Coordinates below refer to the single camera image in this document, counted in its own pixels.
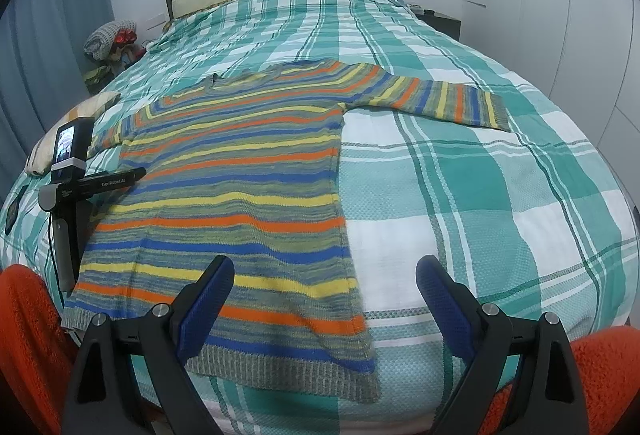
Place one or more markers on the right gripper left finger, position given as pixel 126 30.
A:
pixel 104 396

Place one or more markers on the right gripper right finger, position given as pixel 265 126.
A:
pixel 546 395

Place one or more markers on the striped knit sweater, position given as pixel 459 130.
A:
pixel 247 168

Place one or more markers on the orange fleece clothing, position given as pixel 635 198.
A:
pixel 37 356

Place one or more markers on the clothes pile beside bed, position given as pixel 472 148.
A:
pixel 113 48

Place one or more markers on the cream orange striped pillow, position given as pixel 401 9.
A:
pixel 45 151

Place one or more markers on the dark phone on bed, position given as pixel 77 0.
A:
pixel 14 207

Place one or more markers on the teal plaid bed cover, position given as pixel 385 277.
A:
pixel 530 217

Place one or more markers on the blue curtain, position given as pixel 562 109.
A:
pixel 42 62

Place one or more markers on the dark bedside table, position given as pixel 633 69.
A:
pixel 441 22

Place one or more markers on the white wardrobe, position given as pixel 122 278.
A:
pixel 582 54

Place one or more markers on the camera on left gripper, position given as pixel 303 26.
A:
pixel 70 151

